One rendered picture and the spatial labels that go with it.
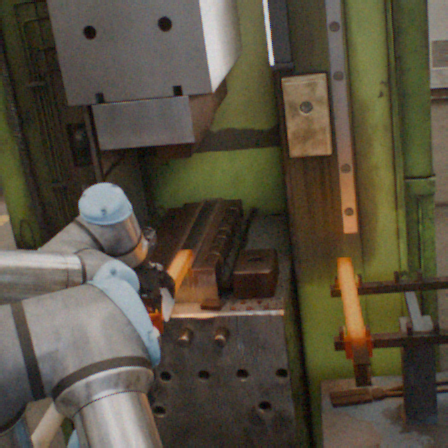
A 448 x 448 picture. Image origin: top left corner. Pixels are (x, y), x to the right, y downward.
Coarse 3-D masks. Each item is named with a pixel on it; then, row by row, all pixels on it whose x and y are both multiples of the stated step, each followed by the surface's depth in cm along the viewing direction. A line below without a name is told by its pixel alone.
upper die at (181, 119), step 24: (192, 96) 158; (216, 96) 182; (96, 120) 159; (120, 120) 158; (144, 120) 158; (168, 120) 157; (192, 120) 157; (120, 144) 160; (144, 144) 160; (168, 144) 159
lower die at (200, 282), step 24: (168, 216) 204; (192, 216) 199; (216, 216) 197; (240, 216) 203; (168, 240) 186; (216, 240) 182; (168, 264) 173; (192, 264) 169; (216, 264) 170; (192, 288) 171; (216, 288) 170
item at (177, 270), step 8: (176, 256) 172; (184, 256) 172; (176, 264) 168; (184, 264) 168; (168, 272) 165; (176, 272) 164; (184, 272) 167; (176, 280) 161; (176, 288) 160; (152, 320) 144; (160, 320) 145; (160, 328) 145
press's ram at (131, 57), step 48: (48, 0) 152; (96, 0) 150; (144, 0) 149; (192, 0) 147; (96, 48) 154; (144, 48) 152; (192, 48) 151; (240, 48) 188; (96, 96) 158; (144, 96) 156
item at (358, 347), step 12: (348, 264) 166; (348, 276) 161; (348, 288) 156; (348, 300) 152; (348, 312) 147; (360, 312) 147; (348, 324) 143; (360, 324) 143; (348, 336) 140; (360, 336) 139; (348, 348) 137; (360, 348) 133; (372, 348) 137; (360, 360) 130; (360, 372) 129; (360, 384) 130; (372, 384) 130
